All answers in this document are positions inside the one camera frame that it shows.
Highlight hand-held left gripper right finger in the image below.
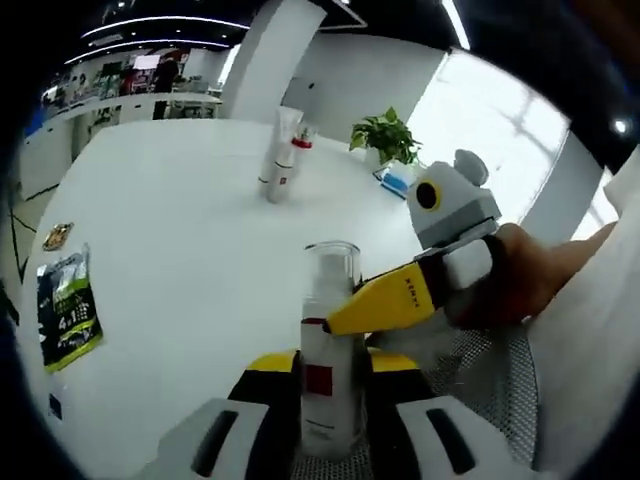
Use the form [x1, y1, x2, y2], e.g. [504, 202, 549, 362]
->
[366, 351, 532, 480]

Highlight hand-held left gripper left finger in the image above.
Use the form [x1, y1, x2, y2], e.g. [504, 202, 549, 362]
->
[149, 352, 302, 480]

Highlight red label skincare bottle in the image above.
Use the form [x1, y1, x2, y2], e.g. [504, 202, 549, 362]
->
[299, 241, 369, 459]
[266, 154, 297, 204]

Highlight white skincare tube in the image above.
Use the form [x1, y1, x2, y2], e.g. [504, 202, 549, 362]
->
[258, 106, 306, 189]

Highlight person's right hand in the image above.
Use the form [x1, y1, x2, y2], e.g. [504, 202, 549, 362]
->
[444, 222, 576, 331]

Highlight blue tissue box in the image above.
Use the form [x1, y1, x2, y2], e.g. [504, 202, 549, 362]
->
[373, 163, 420, 200]

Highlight grey mesh office chair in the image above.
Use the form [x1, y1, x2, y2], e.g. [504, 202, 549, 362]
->
[289, 324, 544, 480]

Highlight green potted plant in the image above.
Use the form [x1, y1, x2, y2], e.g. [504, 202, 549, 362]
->
[348, 105, 424, 167]

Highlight person's white shirt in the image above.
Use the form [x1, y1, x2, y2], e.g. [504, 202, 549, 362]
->
[529, 154, 640, 471]

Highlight dark green foil pouch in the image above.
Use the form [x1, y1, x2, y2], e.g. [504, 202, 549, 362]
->
[35, 243, 106, 375]

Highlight small gold packet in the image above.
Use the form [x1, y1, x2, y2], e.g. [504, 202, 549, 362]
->
[41, 222, 76, 252]

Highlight long white counter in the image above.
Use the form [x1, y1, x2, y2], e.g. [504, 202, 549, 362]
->
[19, 89, 224, 201]

